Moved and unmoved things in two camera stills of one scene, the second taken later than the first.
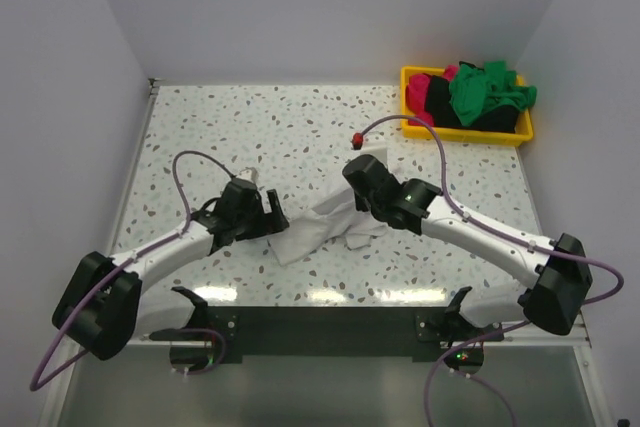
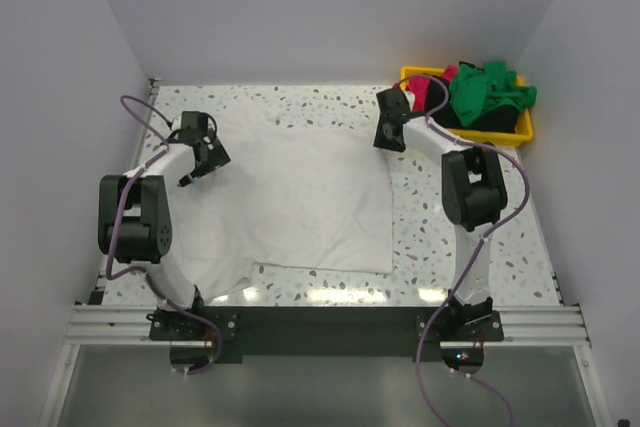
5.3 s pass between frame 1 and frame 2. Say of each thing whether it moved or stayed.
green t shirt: stayed
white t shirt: moved
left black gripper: moved
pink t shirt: stayed
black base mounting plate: stayed
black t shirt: stayed
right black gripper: moved
